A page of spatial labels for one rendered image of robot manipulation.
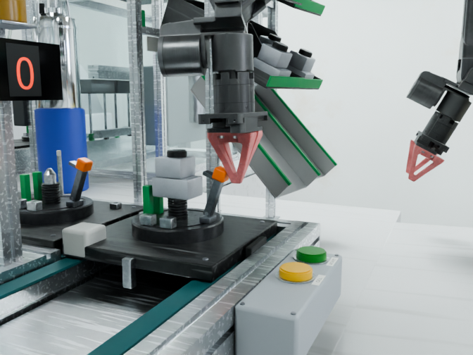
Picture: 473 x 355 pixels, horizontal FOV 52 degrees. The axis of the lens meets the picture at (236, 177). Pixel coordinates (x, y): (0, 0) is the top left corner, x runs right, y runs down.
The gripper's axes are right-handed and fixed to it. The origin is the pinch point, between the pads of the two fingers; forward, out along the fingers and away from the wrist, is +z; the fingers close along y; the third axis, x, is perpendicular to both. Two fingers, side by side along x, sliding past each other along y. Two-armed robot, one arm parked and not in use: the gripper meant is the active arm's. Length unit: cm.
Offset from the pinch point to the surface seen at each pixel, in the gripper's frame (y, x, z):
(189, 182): 1.4, -6.8, 0.7
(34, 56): 16.9, -18.7, -16.7
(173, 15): -24.2, -23.3, -28.1
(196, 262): 11.0, -0.9, 9.1
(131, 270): 12.5, -9.8, 10.6
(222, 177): 0.6, -1.9, -0.1
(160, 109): -86, -67, -9
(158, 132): -86, -69, -1
